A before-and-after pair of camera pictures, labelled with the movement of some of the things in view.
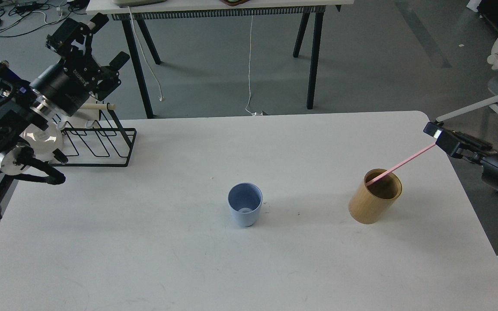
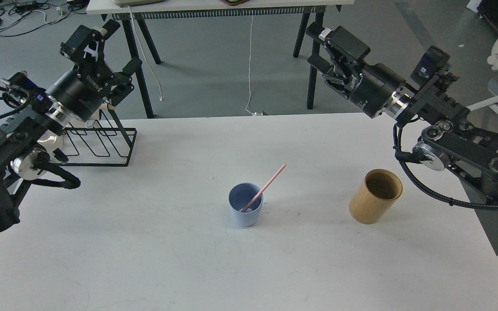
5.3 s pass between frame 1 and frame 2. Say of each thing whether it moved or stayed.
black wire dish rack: stayed
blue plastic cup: stayed
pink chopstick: moved
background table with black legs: stayed
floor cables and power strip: stayed
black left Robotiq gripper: moved
